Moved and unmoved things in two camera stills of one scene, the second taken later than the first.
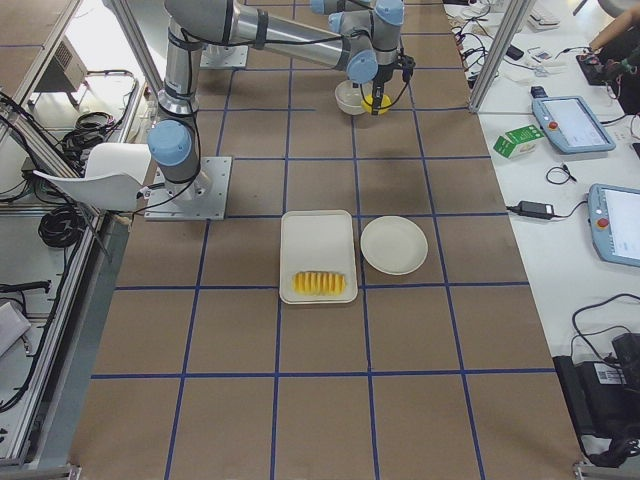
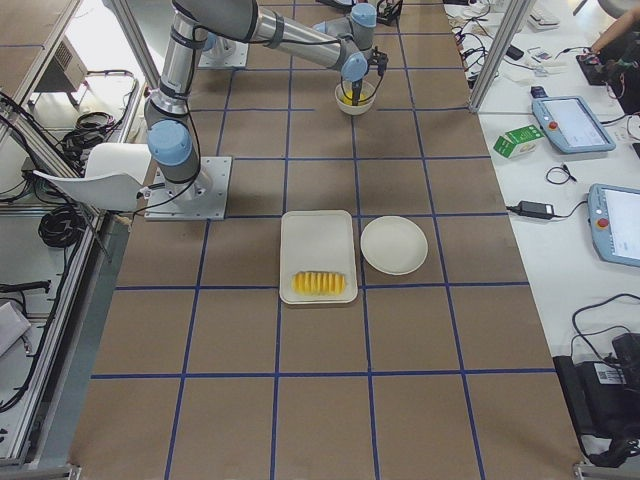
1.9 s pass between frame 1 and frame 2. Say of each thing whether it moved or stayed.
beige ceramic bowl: stayed
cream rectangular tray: stayed
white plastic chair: stayed
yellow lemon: moved
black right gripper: moved
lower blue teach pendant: stayed
